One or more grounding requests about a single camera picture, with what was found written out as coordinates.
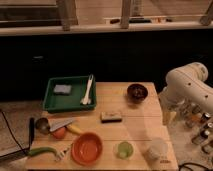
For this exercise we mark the red bowl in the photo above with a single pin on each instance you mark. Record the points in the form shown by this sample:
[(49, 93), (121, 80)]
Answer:
[(87, 149)]

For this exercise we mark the spice bottle rack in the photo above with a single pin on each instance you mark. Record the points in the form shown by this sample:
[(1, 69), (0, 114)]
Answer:
[(201, 120)]

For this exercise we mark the brown chalkboard eraser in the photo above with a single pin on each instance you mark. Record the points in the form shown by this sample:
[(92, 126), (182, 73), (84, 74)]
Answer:
[(110, 117)]

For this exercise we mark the green cup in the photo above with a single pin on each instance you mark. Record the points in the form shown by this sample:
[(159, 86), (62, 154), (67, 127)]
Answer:
[(124, 150)]

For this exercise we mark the grey sponge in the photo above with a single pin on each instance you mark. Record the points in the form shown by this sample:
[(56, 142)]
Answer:
[(62, 89)]

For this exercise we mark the green plastic tray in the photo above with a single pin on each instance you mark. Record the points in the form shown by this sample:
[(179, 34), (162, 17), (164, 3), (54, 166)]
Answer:
[(54, 102)]

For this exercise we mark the metal ladle black handle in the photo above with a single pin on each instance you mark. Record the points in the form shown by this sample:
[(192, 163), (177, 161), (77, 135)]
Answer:
[(42, 125)]

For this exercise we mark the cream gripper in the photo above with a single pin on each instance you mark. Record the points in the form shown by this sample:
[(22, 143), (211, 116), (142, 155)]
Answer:
[(168, 115)]

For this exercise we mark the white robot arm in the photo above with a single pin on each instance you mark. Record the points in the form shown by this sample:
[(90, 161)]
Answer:
[(186, 83)]

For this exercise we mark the silver knife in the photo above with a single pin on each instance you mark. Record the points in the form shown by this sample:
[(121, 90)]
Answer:
[(60, 124)]

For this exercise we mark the orange tomato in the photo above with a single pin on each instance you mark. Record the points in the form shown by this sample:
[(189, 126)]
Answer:
[(59, 133)]

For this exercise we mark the yellow banana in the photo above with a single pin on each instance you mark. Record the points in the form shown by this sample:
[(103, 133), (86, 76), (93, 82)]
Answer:
[(74, 129)]

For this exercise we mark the dark brown bowl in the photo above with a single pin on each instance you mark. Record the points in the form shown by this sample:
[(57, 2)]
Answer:
[(137, 92)]

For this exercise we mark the white cup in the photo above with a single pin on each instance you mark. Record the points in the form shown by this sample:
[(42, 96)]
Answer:
[(158, 148)]

